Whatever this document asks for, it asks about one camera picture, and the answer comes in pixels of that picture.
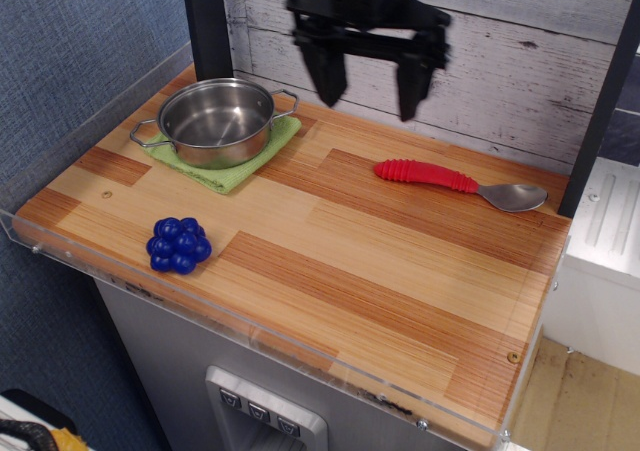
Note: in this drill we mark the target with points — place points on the blue toy grape cluster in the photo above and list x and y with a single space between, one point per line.
178 245

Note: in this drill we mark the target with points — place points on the red handled metal spoon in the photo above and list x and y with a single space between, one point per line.
512 198

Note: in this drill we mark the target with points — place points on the yellow black object corner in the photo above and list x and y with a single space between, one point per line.
28 423

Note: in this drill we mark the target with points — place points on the stainless steel pot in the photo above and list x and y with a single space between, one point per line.
217 123

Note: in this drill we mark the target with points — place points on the silver dispenser button panel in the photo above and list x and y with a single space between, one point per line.
251 417

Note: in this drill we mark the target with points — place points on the grey toy fridge cabinet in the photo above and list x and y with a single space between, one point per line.
171 351

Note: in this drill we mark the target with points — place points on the dark right frame post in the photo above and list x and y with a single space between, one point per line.
609 94

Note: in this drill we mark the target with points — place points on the green cloth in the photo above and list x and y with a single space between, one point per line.
225 180

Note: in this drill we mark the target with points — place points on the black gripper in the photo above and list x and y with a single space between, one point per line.
408 32

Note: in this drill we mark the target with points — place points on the dark frame post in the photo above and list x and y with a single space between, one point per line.
609 94
209 38

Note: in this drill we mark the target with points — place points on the dark left frame post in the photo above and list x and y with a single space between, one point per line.
209 38

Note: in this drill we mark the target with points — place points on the white toy sink counter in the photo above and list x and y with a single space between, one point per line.
593 305

